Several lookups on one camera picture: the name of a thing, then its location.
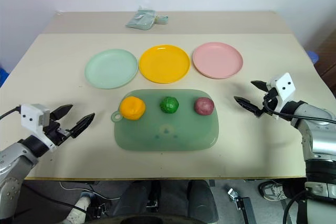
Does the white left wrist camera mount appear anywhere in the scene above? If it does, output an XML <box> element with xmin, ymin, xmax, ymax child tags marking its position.
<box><xmin>20</xmin><ymin>103</ymin><xmax>57</xmax><ymax>152</ymax></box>

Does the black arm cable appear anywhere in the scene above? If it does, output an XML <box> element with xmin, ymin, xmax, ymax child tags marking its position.
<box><xmin>262</xmin><ymin>95</ymin><xmax>336</xmax><ymax>125</ymax></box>
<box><xmin>0</xmin><ymin>106</ymin><xmax>22</xmax><ymax>120</ymax></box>

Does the orange fruit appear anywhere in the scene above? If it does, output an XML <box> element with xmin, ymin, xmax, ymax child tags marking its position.
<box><xmin>119</xmin><ymin>96</ymin><xmax>146</xmax><ymax>121</ymax></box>

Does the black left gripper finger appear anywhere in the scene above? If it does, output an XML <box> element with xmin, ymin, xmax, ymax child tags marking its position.
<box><xmin>49</xmin><ymin>104</ymin><xmax>74</xmax><ymax>121</ymax></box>
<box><xmin>68</xmin><ymin>113</ymin><xmax>96</xmax><ymax>138</ymax></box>

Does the blue round container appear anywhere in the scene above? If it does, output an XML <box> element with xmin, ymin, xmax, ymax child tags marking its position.
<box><xmin>306</xmin><ymin>50</ymin><xmax>320</xmax><ymax>65</ymax></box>

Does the light green plate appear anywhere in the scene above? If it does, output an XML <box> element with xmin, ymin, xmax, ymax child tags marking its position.
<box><xmin>84</xmin><ymin>48</ymin><xmax>139</xmax><ymax>89</ymax></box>

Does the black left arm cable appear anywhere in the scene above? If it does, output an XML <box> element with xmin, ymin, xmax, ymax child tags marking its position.
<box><xmin>0</xmin><ymin>106</ymin><xmax>22</xmax><ymax>120</ymax></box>

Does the folded light green cloth bag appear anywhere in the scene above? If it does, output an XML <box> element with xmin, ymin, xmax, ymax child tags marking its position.
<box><xmin>125</xmin><ymin>6</ymin><xmax>169</xmax><ymax>30</ymax></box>

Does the metal clamp bracket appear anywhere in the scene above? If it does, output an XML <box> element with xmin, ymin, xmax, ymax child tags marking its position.
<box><xmin>227</xmin><ymin>187</ymin><xmax>257</xmax><ymax>224</ymax></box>

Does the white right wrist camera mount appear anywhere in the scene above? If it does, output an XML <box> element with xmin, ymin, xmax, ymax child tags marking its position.
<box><xmin>266</xmin><ymin>72</ymin><xmax>296</xmax><ymax>120</ymax></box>

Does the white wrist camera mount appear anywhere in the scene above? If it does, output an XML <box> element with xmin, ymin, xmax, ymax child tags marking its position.
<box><xmin>266</xmin><ymin>72</ymin><xmax>296</xmax><ymax>120</ymax></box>
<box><xmin>20</xmin><ymin>103</ymin><xmax>57</xmax><ymax>152</ymax></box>

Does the translucent green cutting board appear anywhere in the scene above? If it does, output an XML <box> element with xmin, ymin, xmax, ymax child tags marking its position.
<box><xmin>111</xmin><ymin>89</ymin><xmax>220</xmax><ymax>152</ymax></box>

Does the green vegetable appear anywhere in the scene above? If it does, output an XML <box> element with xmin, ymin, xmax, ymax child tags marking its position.
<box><xmin>159</xmin><ymin>96</ymin><xmax>180</xmax><ymax>114</ymax></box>

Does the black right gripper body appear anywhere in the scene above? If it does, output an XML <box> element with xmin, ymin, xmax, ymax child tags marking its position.
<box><xmin>253</xmin><ymin>87</ymin><xmax>280</xmax><ymax>119</ymax></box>

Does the purple red fruit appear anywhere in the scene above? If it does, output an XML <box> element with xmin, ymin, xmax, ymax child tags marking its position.
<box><xmin>193</xmin><ymin>97</ymin><xmax>214</xmax><ymax>116</ymax></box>

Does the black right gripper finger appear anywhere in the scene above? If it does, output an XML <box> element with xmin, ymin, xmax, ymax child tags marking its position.
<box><xmin>234</xmin><ymin>96</ymin><xmax>263</xmax><ymax>116</ymax></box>
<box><xmin>251</xmin><ymin>80</ymin><xmax>271</xmax><ymax>94</ymax></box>

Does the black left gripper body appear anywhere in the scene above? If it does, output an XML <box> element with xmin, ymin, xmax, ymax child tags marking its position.
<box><xmin>43</xmin><ymin>120</ymin><xmax>72</xmax><ymax>147</ymax></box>

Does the brown wooden cabinet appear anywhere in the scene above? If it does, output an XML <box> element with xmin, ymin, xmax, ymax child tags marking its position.
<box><xmin>313</xmin><ymin>28</ymin><xmax>336</xmax><ymax>91</ymax></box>

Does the yellow plate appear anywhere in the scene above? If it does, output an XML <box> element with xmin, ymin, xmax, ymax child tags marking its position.
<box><xmin>139</xmin><ymin>44</ymin><xmax>191</xmax><ymax>83</ymax></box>

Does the pink plate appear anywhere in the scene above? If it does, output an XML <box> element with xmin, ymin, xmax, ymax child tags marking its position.
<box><xmin>192</xmin><ymin>41</ymin><xmax>244</xmax><ymax>80</ymax></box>

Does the grey sneaker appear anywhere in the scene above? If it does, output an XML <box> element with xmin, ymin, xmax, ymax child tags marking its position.
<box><xmin>258</xmin><ymin>180</ymin><xmax>288</xmax><ymax>201</ymax></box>

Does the white sneaker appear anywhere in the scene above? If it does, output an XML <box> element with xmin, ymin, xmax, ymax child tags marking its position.
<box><xmin>62</xmin><ymin>191</ymin><xmax>92</xmax><ymax>224</ymax></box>

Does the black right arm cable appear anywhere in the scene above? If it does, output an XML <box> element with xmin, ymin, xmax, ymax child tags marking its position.
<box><xmin>262</xmin><ymin>95</ymin><xmax>336</xmax><ymax>125</ymax></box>

